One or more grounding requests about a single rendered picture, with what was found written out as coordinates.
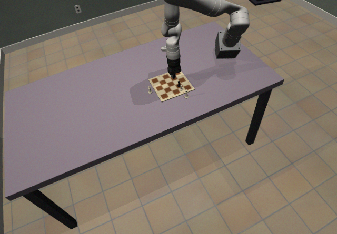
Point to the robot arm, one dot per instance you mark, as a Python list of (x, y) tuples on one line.
[(239, 19)]

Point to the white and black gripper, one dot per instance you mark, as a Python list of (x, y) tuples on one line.
[(173, 60)]

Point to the brown and cream chessboard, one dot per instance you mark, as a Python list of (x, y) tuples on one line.
[(167, 88)]

